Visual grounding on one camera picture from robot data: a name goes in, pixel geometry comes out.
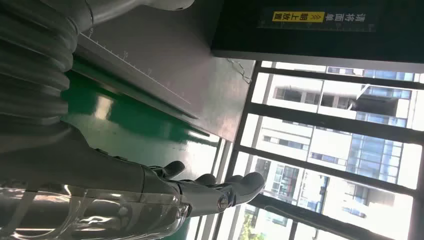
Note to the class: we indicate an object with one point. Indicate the yellow black label sticker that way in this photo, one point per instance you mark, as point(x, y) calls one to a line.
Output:
point(298, 16)

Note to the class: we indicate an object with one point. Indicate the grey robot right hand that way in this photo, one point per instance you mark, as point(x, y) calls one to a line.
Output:
point(82, 185)

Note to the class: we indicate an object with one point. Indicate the dark window frame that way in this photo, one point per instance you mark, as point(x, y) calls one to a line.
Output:
point(331, 122)

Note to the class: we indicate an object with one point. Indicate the black inbound scanner machine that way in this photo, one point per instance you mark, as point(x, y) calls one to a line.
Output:
point(165, 49)

